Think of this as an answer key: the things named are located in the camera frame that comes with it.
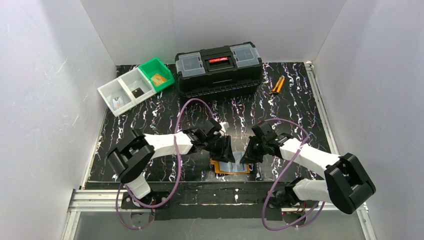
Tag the white plastic bin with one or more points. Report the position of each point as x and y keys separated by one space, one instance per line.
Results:
x=114 y=89
x=134 y=79

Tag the gold credit card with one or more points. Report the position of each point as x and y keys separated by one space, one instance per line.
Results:
x=158 y=80

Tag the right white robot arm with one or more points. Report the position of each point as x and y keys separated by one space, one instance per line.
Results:
x=345 y=182

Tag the middle white plastic bin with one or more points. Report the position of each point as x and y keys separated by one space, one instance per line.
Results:
x=134 y=79

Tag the left white plastic bin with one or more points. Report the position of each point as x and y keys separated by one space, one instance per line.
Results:
x=114 y=89

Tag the black credit card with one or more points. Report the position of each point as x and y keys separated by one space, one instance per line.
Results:
x=138 y=92

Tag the white credit card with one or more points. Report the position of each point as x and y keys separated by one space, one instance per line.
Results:
x=118 y=102

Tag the black toolbox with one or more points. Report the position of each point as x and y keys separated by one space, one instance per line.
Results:
x=221 y=72

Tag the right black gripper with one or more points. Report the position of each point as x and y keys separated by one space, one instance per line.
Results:
x=256 y=146

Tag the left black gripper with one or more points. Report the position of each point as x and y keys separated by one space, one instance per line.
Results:
x=214 y=144

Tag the orange card holder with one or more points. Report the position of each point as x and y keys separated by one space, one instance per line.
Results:
x=230 y=168

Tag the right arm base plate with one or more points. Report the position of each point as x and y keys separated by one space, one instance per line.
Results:
x=280 y=199

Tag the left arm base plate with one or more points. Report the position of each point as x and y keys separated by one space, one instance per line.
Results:
x=153 y=198

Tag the aluminium frame rail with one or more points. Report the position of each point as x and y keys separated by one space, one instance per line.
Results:
x=206 y=205

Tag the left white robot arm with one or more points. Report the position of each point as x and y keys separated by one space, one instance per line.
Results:
x=129 y=158

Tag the green plastic bin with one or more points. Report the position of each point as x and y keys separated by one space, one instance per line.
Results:
x=156 y=66

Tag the orange utility knife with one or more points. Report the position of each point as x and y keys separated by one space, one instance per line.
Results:
x=278 y=86

